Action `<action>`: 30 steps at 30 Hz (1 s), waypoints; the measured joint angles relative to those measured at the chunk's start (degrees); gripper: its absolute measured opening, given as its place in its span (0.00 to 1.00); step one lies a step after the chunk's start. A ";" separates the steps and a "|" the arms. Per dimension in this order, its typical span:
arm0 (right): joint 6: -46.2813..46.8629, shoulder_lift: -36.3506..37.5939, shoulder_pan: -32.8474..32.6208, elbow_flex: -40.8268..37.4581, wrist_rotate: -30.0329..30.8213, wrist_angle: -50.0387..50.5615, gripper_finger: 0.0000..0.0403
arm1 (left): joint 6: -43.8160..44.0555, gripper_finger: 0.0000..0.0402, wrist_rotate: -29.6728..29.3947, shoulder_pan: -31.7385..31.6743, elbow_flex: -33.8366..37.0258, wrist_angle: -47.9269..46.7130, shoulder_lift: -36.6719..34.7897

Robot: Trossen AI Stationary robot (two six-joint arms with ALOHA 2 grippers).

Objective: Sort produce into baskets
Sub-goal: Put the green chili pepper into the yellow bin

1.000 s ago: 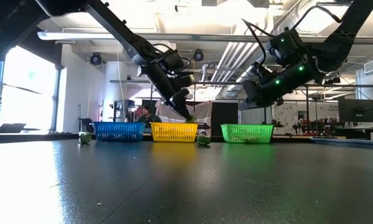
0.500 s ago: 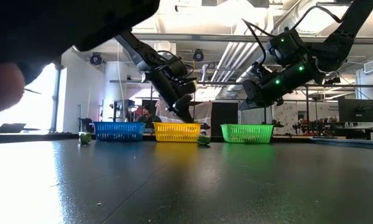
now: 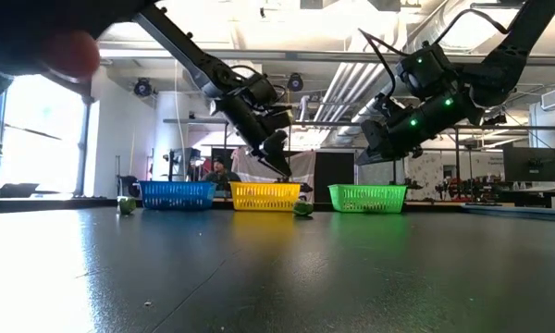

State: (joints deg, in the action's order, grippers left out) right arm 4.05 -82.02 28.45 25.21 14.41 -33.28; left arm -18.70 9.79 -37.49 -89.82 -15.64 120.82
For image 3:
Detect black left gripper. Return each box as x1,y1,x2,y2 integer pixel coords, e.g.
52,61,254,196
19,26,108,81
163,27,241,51
212,94,293,178

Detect black equipment stand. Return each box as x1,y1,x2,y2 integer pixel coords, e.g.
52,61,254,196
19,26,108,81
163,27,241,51
162,146,205,182

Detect yellow plastic basket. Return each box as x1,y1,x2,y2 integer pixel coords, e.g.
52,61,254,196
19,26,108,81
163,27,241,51
229,181,302,213

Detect blue plastic basket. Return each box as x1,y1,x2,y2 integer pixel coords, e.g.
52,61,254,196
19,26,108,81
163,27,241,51
137,180,218,212

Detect blurred red round object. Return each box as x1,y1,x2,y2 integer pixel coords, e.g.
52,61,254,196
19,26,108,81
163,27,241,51
40,30,102,79

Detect black office chair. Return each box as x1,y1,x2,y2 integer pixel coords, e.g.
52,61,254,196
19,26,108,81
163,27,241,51
117,174,142,199

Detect black computer monitor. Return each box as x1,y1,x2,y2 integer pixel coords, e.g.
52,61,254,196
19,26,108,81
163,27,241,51
502,146,555,183

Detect black table mat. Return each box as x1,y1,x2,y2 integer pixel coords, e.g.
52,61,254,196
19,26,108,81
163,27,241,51
0,203,555,333

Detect black round ceiling speaker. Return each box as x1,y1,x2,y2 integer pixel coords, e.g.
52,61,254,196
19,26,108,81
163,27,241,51
132,77,154,98
286,72,305,93

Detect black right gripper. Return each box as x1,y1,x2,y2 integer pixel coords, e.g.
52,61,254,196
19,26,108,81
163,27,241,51
354,90,480,167

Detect white patterned curtain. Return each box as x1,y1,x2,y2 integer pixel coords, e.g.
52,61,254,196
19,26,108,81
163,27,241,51
355,150,473,189

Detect black metal rack frame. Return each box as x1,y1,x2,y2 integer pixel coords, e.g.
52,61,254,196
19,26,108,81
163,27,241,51
161,117,555,186

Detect green bell pepper toy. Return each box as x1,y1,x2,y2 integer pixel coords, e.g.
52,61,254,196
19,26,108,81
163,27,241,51
292,199,315,217
117,196,138,216

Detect white ceiling pipe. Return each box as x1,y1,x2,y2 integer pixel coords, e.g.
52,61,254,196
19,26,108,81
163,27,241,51
314,62,352,122
339,62,383,122
326,62,366,122

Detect person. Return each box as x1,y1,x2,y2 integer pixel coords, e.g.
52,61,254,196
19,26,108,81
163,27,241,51
202,155,241,186

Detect bright window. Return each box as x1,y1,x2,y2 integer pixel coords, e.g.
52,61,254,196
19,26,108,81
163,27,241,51
0,73,87,195

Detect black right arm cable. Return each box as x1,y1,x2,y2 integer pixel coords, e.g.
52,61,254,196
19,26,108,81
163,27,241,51
358,7,512,61

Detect background robot workstation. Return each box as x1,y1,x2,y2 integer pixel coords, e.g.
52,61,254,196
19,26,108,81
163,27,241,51
437,175,555,208

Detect green plastic basket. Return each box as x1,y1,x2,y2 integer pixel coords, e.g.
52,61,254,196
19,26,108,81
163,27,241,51
327,183,409,215

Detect white wall vent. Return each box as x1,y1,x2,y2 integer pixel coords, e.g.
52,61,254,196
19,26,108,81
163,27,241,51
539,87,555,112

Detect grey ceiling beam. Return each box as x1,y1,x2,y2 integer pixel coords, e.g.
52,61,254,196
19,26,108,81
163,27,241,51
99,45,555,66

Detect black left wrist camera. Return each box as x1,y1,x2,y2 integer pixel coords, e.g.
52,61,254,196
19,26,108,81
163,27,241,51
243,75,279,106

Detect white dotted sheet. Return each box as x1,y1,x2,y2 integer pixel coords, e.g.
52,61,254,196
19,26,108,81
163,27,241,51
230,146,316,186

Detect black panel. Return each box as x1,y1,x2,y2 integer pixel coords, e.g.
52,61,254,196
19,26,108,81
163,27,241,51
313,151,356,204

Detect silver ventilation duct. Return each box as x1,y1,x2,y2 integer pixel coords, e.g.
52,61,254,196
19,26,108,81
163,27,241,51
335,0,519,147

